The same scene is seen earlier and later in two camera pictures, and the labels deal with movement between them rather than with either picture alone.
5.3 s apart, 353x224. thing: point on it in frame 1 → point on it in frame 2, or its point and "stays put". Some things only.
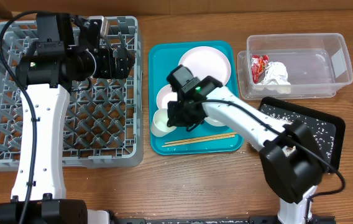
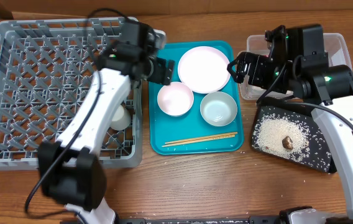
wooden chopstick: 199,137 stays put
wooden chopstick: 201,140 stays put
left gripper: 122,70 → 157,75
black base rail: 309,220 stays put
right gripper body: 176,114 → 245,69
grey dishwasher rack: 102,122 stays put
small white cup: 159,124 → 120,119
